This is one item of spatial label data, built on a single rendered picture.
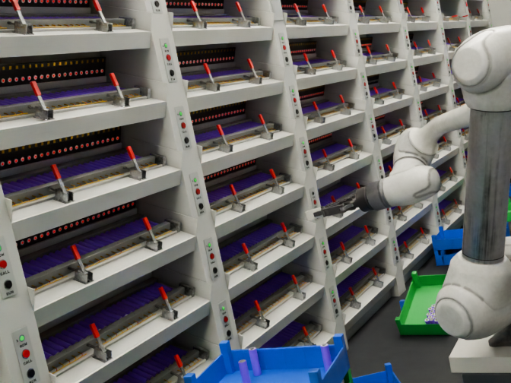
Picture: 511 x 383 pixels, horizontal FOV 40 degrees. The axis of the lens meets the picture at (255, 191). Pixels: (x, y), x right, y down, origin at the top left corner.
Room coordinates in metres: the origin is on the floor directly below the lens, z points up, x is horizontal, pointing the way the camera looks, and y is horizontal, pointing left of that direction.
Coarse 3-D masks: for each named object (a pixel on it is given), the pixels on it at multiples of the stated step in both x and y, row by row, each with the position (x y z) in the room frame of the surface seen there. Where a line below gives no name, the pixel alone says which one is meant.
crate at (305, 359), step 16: (336, 336) 1.48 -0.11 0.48; (224, 352) 1.59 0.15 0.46; (240, 352) 1.59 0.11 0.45; (272, 352) 1.56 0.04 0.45; (288, 352) 1.54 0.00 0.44; (304, 352) 1.53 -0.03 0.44; (320, 352) 1.51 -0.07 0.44; (336, 352) 1.48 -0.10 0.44; (208, 368) 1.52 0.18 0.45; (224, 368) 1.59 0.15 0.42; (272, 368) 1.56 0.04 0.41; (288, 368) 1.55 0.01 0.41; (304, 368) 1.53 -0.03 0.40; (320, 368) 1.51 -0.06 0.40; (336, 368) 1.41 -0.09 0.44
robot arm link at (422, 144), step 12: (468, 108) 1.84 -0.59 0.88; (432, 120) 2.07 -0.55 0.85; (444, 120) 1.98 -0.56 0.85; (456, 120) 1.90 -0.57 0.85; (468, 120) 1.86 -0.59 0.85; (408, 132) 2.15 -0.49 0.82; (420, 132) 2.11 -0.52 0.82; (432, 132) 2.07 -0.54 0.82; (444, 132) 2.04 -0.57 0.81; (396, 144) 2.19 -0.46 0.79; (408, 144) 2.12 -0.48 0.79; (420, 144) 2.10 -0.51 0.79; (432, 144) 2.10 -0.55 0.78; (396, 156) 2.14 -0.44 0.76; (408, 156) 2.10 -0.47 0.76; (420, 156) 2.10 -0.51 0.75; (432, 156) 2.12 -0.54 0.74
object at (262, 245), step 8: (280, 232) 2.51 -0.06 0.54; (288, 232) 2.54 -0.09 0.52; (264, 240) 2.41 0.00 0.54; (272, 240) 2.44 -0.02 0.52; (248, 248) 2.32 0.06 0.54; (256, 248) 2.34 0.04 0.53; (264, 248) 2.37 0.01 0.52; (240, 256) 2.25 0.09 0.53; (224, 264) 2.17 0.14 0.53; (232, 264) 2.21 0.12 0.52
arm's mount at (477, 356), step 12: (492, 336) 1.89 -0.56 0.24; (456, 348) 1.85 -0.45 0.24; (468, 348) 1.83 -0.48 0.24; (480, 348) 1.82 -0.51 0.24; (492, 348) 1.80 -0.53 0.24; (504, 348) 1.79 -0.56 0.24; (456, 360) 1.79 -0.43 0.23; (468, 360) 1.78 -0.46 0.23; (480, 360) 1.76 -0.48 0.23; (492, 360) 1.75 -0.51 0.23; (504, 360) 1.73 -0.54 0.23; (480, 372) 1.77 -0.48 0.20; (492, 372) 1.75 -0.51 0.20; (504, 372) 1.74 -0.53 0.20
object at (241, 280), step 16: (288, 224) 2.62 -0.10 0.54; (304, 224) 2.58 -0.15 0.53; (304, 240) 2.51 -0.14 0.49; (256, 256) 2.33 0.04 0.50; (272, 256) 2.34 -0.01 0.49; (288, 256) 2.40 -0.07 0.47; (224, 272) 2.06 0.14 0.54; (240, 272) 2.19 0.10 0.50; (256, 272) 2.20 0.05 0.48; (272, 272) 2.31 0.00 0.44; (240, 288) 2.13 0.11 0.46
